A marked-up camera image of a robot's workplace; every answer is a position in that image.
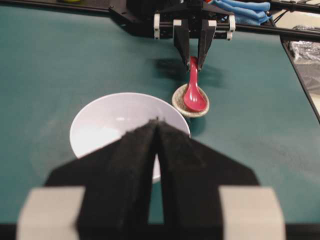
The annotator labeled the speckled ceramic spoon rest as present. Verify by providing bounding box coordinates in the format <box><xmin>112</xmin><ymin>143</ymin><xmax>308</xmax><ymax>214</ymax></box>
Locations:
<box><xmin>171</xmin><ymin>84</ymin><xmax>210</xmax><ymax>118</ymax></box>

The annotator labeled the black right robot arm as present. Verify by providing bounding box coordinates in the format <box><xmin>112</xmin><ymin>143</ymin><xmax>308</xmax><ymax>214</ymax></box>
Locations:
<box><xmin>109</xmin><ymin>0</ymin><xmax>236</xmax><ymax>70</ymax></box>

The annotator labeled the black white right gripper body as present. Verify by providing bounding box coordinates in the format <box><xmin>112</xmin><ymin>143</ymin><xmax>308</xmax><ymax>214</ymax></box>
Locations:
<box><xmin>153</xmin><ymin>0</ymin><xmax>235</xmax><ymax>40</ymax></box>

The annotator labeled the red plastic spoon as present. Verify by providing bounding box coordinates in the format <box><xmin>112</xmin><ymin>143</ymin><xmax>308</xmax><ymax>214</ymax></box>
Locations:
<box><xmin>183</xmin><ymin>56</ymin><xmax>207</xmax><ymax>112</ymax></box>

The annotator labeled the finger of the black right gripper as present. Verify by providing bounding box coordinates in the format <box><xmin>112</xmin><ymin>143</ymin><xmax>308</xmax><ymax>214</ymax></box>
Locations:
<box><xmin>197</xmin><ymin>19</ymin><xmax>217</xmax><ymax>71</ymax></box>
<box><xmin>173</xmin><ymin>19</ymin><xmax>190</xmax><ymax>71</ymax></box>

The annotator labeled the white bowl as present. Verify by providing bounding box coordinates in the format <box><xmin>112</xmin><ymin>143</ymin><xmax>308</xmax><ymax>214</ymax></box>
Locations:
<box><xmin>62</xmin><ymin>92</ymin><xmax>191</xmax><ymax>189</ymax></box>

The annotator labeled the blue cloth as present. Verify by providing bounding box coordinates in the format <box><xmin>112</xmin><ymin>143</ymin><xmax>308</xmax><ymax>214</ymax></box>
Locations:
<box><xmin>204</xmin><ymin>0</ymin><xmax>272</xmax><ymax>26</ymax></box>

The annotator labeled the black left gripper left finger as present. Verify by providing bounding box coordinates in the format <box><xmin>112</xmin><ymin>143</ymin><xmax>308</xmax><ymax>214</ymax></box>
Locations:
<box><xmin>16</xmin><ymin>120</ymin><xmax>157</xmax><ymax>240</ymax></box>

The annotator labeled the black crinkled bag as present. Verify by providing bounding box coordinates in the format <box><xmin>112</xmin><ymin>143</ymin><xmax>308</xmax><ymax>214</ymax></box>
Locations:
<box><xmin>288</xmin><ymin>40</ymin><xmax>320</xmax><ymax>95</ymax></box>

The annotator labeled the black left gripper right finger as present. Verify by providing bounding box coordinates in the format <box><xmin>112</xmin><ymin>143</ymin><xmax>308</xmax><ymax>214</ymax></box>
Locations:
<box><xmin>156</xmin><ymin>120</ymin><xmax>288</xmax><ymax>240</ymax></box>

